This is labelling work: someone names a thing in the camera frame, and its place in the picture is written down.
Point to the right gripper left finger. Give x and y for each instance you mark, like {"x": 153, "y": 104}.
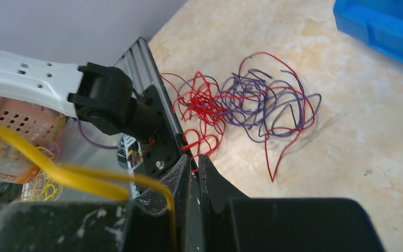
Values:
{"x": 138, "y": 225}

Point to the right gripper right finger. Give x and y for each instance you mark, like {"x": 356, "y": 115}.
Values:
{"x": 233, "y": 221}

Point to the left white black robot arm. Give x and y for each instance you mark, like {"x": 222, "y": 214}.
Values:
{"x": 93, "y": 93}

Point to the orange perforated electronics board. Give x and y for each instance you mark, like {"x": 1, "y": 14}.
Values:
{"x": 37, "y": 124}

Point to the blue three-compartment plastic bin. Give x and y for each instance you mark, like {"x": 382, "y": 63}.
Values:
{"x": 378, "y": 24}

